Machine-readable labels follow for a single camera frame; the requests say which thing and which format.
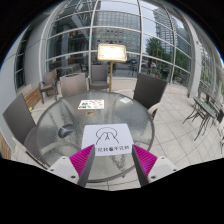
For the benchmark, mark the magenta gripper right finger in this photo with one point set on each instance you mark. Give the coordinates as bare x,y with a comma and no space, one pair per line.
149,167

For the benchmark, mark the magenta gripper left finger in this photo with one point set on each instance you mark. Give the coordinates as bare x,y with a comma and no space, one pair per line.
75,168

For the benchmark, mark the white printed mouse pad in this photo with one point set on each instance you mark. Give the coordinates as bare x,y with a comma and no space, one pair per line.
108,139

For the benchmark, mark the dark grey computer mouse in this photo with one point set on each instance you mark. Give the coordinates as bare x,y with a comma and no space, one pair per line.
65,130

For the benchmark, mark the round glass table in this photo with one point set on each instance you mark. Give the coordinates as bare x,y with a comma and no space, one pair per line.
111,122

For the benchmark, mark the colourful menu card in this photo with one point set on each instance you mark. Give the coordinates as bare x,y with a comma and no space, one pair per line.
91,104

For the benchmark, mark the dark wicker chair right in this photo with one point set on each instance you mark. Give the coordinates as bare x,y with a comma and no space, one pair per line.
148,92

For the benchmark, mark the grey wicker chair left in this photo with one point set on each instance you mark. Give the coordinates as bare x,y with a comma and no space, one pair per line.
24,129

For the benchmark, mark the grey wicker chair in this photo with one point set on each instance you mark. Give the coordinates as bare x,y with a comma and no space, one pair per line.
98,77
24,129
73,84

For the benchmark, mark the dark side table right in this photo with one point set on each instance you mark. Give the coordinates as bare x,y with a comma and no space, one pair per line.
204,111

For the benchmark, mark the grey wicker chair back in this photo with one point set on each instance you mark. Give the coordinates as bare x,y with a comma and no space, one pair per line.
73,84

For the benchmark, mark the wooden bench left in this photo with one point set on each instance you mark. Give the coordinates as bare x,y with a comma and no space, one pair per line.
32,97

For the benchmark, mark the grey wicker chair far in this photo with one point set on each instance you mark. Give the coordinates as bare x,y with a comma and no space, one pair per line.
98,77

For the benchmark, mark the wicker chair far left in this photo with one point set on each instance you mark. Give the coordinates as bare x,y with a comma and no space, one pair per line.
48,84

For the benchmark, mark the gold menu display stand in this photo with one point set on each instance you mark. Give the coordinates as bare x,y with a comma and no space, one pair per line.
111,53

